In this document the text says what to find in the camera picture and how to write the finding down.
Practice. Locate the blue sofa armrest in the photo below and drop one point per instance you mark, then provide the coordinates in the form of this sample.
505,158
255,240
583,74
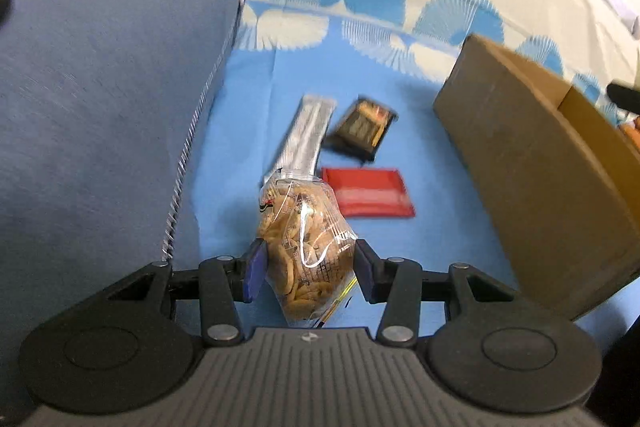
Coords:
103,110

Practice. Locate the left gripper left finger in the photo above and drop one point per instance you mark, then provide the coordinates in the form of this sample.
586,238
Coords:
224,281

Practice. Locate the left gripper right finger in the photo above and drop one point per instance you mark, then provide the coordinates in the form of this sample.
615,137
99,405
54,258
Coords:
396,282

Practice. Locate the silver foil snack bar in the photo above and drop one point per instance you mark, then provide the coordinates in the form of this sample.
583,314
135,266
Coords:
299,152

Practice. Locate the clear bag of small cookies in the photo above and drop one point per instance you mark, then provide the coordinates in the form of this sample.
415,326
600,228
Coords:
310,246

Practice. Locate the brown cardboard box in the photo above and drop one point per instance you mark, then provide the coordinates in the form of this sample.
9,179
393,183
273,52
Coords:
560,183

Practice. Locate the dark cracker snack packet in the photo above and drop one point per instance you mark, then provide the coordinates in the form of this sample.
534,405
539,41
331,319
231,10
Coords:
361,130

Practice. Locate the small red flat packet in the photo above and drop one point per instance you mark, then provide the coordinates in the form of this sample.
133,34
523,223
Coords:
369,192

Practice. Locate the blue fan-pattern sofa cover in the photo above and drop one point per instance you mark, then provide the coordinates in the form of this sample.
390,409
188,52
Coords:
398,52

